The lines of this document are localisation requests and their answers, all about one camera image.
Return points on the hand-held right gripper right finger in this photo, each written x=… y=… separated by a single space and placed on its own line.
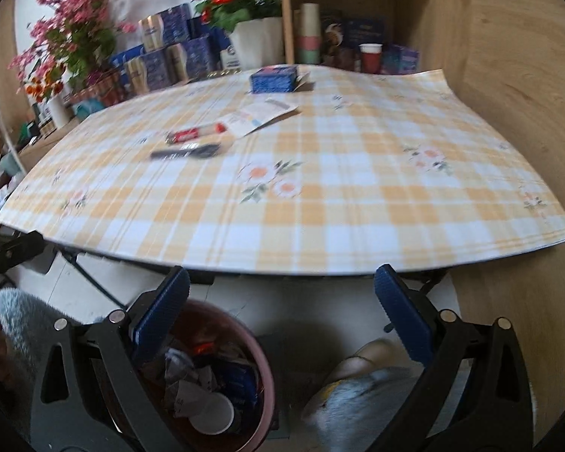
x=402 y=315

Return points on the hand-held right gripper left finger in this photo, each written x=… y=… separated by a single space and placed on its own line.
x=162 y=315

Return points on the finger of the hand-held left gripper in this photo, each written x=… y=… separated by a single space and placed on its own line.
x=16 y=249

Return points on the red cigarette box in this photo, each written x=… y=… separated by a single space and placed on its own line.
x=202 y=349

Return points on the white paper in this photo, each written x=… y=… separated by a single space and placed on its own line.
x=183 y=381

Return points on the maroon plastic bin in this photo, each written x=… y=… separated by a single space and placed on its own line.
x=245 y=339

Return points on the white and green paper cup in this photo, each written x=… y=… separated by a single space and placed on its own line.
x=212 y=414

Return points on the beige slipper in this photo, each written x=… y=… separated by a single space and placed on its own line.
x=362 y=358

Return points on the person's left fluffy pyjama leg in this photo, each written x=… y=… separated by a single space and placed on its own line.
x=28 y=325

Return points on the wooden sideboard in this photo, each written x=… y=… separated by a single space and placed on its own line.
x=47 y=143

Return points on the yellow checked floral tablecloth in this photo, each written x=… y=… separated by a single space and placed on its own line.
x=358 y=207

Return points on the white bottle vase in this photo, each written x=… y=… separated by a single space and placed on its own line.
x=56 y=113

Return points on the teal round object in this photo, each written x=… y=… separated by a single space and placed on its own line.
x=85 y=109

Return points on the dark blue stick packet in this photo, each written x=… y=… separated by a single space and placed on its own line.
x=186 y=151

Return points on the orange artificial flowers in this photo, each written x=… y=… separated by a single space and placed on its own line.
x=47 y=85

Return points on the wicker basket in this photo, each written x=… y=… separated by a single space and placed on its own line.
x=101 y=87

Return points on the red and white stick packet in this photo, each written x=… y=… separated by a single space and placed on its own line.
x=193 y=134

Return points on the blue and white carton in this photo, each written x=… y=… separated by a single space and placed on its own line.
x=122 y=56

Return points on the white printed leaflet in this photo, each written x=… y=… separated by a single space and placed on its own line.
x=259 y=115

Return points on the pink artificial blossom tree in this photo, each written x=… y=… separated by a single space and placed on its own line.
x=75 y=23

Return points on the red cup with white rim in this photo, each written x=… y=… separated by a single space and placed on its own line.
x=371 y=60

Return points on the blue and red small box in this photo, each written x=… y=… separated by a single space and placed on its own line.
x=273 y=80

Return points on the blue box with round emblem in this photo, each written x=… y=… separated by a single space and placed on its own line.
x=228 y=52

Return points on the dark blue printed box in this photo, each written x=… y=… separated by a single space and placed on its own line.
x=362 y=33

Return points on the white angular vase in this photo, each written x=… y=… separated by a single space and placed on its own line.
x=256 y=42

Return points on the dark box with picture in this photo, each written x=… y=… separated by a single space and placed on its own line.
x=332 y=33

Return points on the wooden shelf unit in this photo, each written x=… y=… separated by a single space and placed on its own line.
x=419 y=19

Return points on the stack of pastel cups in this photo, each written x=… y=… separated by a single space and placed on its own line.
x=307 y=33

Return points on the black folding table frame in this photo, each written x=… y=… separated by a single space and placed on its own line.
x=92 y=278

